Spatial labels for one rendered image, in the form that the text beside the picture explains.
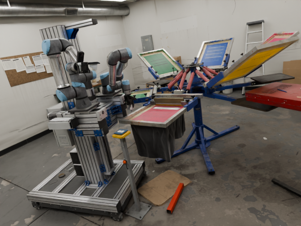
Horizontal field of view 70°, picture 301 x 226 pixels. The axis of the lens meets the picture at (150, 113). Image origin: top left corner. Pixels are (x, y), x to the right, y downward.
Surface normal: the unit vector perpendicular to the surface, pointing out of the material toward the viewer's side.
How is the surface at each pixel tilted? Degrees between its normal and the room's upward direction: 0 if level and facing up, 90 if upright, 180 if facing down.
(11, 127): 90
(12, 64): 88
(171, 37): 90
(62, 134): 90
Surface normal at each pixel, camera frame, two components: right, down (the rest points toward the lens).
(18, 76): 0.83, 0.04
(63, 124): -0.32, 0.36
